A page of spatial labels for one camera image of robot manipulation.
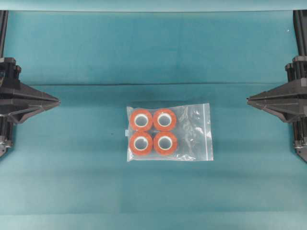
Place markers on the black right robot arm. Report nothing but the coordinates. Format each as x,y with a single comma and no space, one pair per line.
300,26

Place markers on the clear zip bag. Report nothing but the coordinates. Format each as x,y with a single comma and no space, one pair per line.
193,132

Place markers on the orange tape roll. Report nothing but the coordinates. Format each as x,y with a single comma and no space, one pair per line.
165,143
164,120
141,143
141,120

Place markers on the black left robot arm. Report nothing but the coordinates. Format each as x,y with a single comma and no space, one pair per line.
18,101

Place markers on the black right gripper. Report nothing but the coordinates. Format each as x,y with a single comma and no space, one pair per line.
288,94

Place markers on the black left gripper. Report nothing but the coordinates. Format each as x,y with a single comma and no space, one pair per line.
10,87

